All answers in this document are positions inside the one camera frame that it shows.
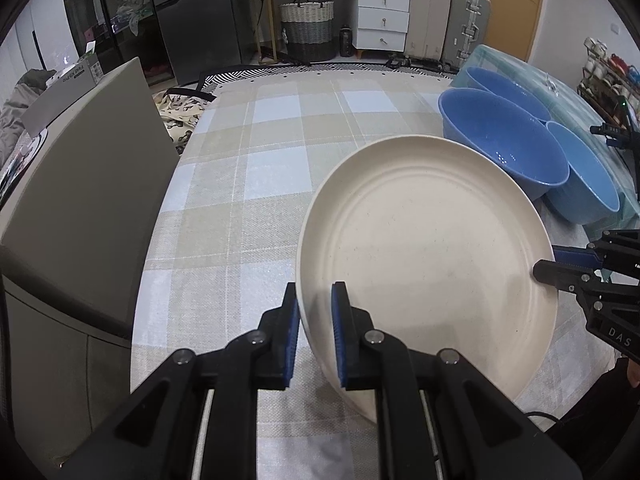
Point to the beige checked tablecloth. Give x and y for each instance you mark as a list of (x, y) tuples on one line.
[(240, 185)]

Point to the dark grey refrigerator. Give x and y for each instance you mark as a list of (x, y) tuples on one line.
[(200, 10)]

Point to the grey duvet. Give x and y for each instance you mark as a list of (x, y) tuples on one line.
[(20, 105)]

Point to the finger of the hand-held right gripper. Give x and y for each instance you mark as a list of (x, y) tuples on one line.
[(555, 271), (575, 255)]

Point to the black device on stand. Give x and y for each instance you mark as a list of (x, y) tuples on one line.
[(617, 132)]

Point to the light blue bowl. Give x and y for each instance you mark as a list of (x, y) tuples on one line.
[(575, 185)]

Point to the beige suitcase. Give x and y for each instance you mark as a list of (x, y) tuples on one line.
[(427, 15)]

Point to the woven laundry basket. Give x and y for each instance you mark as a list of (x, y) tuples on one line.
[(307, 35)]

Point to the grey chair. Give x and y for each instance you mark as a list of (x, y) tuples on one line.
[(85, 185)]

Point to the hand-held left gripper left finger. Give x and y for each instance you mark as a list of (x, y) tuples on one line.
[(290, 340)]

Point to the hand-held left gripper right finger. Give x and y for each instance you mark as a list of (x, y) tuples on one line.
[(340, 340)]

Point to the black white patterned rug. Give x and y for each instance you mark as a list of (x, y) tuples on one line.
[(240, 76)]

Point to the cream plate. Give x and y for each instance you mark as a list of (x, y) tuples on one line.
[(430, 240)]

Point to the wooden door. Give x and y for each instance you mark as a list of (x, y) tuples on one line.
[(515, 10)]

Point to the white dresser with drawers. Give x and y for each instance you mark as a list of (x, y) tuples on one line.
[(382, 15)]

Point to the silver suitcase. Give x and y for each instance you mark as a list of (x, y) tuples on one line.
[(467, 20)]

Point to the person's right forearm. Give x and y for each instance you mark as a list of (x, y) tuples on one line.
[(600, 410)]

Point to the dark water bottle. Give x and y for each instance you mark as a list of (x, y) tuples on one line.
[(347, 42)]

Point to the grey cardboard box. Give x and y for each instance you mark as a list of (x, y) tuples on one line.
[(70, 85)]

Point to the shoe rack with shoes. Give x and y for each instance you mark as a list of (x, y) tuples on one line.
[(610, 75)]

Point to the dark glass cabinet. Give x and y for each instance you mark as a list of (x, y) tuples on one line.
[(125, 0)]

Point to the cream printed tote bag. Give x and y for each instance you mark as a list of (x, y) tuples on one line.
[(180, 120)]

